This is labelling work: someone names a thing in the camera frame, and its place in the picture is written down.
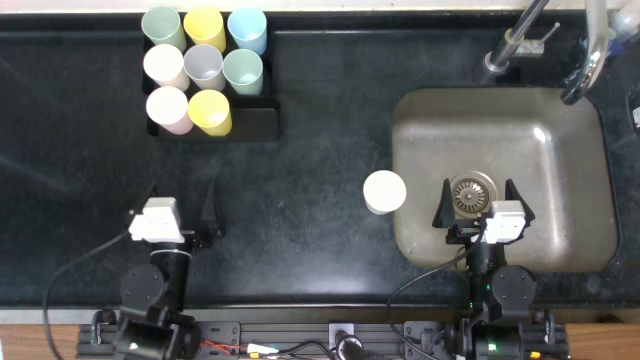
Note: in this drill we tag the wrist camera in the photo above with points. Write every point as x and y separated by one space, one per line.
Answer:
506 222
157 222

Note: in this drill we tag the steel tap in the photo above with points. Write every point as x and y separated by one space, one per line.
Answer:
510 42

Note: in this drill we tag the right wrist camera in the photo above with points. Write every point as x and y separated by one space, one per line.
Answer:
506 222

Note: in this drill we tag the white cup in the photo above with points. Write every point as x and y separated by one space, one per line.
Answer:
384 191

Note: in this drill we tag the plastic pack with white label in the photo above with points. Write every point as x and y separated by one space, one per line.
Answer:
635 112

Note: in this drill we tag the green cup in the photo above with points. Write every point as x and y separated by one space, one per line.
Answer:
242 70
161 25

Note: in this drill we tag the black tray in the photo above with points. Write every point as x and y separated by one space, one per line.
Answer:
255 122
268 80

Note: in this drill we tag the steel sink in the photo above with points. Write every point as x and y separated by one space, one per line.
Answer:
550 200

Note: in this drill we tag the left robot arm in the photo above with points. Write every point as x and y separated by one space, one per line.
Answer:
170 275

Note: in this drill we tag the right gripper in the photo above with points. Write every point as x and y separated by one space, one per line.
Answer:
462 235

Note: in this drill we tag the pink cup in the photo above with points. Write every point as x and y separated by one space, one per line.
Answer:
162 65
166 106

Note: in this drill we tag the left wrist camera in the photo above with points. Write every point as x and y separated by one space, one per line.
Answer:
157 222

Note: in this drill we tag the grey cup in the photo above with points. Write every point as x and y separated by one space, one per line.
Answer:
202 65

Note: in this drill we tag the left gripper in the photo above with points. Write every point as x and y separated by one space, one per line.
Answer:
197 239

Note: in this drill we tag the yellow cup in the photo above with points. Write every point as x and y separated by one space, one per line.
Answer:
202 25
207 109

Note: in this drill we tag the mounting rail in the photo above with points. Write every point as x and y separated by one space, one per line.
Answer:
300 340

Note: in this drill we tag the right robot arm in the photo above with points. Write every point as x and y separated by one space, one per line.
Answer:
510 290

